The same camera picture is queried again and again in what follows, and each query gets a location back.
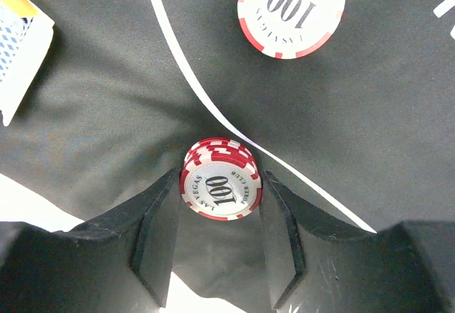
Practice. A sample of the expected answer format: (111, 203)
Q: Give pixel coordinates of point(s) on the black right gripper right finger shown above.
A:
(318, 263)

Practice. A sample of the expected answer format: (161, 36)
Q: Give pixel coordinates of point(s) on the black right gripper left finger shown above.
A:
(119, 261)

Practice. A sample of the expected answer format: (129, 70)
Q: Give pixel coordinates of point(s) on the red poker chip stack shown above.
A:
(220, 179)

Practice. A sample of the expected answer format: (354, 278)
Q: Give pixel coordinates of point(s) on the single red 100 chip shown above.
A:
(289, 29)

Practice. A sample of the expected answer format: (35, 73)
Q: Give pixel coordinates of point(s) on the black poker felt mat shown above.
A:
(362, 128)

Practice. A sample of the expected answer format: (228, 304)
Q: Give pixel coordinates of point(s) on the blue playing card deck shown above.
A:
(26, 34)

